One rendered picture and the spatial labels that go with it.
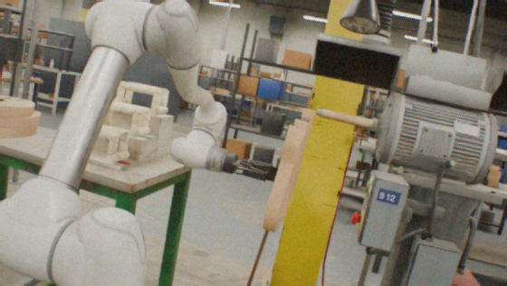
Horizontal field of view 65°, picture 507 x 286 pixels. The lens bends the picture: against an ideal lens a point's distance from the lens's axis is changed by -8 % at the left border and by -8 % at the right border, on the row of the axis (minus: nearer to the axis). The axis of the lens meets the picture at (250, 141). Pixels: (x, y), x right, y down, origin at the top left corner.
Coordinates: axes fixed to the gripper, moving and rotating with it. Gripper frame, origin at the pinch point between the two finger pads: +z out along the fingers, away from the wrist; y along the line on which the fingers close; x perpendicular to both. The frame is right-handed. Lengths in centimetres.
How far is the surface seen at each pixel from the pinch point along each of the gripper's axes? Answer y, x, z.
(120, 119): -10, 3, -70
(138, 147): 6, -1, -52
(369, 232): 30.0, -0.5, 31.9
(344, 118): -6.5, 23.9, 17.4
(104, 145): 7, -4, -67
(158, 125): -11, 4, -53
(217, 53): -482, 10, -189
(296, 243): -86, -65, 7
